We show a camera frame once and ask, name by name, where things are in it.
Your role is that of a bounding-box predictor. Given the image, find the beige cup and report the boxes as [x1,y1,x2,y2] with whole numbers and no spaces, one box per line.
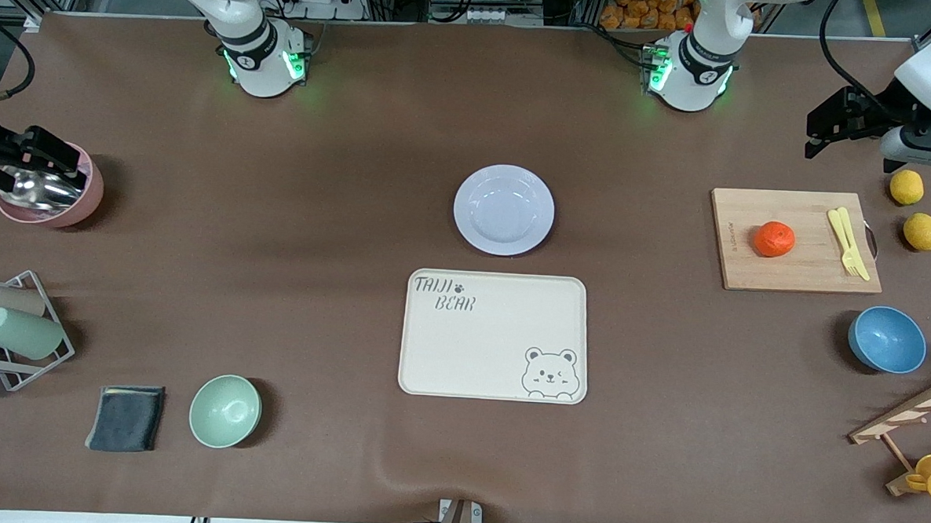
[0,284,47,324]

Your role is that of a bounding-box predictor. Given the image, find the metal table edge clamp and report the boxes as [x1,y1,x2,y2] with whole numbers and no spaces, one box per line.
[436,498,484,523]

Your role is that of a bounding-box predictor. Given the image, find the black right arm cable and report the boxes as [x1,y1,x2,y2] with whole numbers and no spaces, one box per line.
[0,5,39,112]

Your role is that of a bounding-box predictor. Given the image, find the mint green bowl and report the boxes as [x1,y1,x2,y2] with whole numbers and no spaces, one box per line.
[187,373,263,451]

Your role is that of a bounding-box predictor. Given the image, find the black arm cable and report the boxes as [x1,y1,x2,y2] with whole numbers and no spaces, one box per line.
[816,0,902,116]
[0,5,39,112]

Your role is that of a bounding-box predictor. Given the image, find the blue bowl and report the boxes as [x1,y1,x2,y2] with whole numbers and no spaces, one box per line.
[846,304,929,376]

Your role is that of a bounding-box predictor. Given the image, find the yellow plastic knife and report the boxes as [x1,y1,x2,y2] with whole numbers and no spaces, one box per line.
[834,207,874,283]

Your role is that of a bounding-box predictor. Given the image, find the yellow lemon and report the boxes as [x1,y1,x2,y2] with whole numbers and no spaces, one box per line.
[902,211,931,252]
[889,168,926,207]

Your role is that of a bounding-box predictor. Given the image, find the lavender round plate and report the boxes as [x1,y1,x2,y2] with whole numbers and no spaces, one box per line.
[451,162,557,259]

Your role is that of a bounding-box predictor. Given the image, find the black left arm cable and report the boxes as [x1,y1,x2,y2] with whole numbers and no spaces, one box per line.
[816,0,902,116]

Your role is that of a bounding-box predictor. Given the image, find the orange mandarin fruit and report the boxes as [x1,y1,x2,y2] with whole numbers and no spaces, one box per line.
[753,220,797,259]

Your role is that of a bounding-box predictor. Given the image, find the wooden peg rack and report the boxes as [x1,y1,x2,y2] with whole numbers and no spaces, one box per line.
[847,365,931,499]

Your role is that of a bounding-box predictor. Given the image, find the cream bear print tray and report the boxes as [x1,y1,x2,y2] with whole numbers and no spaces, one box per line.
[396,269,593,406]

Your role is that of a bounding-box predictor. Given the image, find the yellow plastic fork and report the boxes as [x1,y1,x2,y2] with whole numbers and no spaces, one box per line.
[825,208,866,278]

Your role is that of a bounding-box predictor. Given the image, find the wooden cutting board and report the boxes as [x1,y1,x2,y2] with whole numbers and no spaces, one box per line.
[706,187,887,298]

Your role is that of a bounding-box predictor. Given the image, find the mint green cup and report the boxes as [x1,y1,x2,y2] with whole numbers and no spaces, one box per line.
[0,306,66,361]

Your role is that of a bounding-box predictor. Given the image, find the pink bowl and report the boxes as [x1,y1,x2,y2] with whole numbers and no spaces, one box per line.
[0,141,107,231]

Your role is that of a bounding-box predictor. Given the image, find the grey wire cup rack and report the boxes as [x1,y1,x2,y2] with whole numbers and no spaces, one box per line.
[0,269,79,395]

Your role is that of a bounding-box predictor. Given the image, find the shiny metal scoop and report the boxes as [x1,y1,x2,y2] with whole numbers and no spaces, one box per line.
[4,166,84,214]

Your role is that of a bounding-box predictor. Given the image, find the dark grey folded cloth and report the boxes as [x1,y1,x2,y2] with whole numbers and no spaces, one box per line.
[84,383,167,455]

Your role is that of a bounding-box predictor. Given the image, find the pile of orange breads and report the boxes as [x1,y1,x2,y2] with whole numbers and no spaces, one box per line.
[599,0,699,35]

